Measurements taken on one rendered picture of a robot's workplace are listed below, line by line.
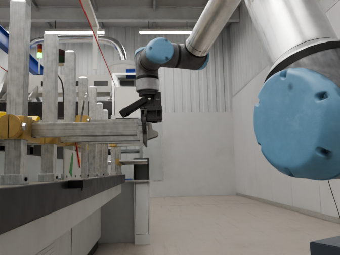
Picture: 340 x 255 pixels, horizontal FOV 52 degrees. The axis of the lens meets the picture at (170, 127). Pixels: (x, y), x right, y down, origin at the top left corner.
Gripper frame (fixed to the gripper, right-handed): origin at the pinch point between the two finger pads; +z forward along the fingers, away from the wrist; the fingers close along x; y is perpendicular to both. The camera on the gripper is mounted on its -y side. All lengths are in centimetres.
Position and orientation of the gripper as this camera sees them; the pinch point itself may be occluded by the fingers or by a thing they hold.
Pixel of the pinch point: (144, 143)
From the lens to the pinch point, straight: 132.3
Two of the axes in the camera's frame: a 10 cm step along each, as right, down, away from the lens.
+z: 0.5, 9.9, -1.3
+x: -0.4, 1.3, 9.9
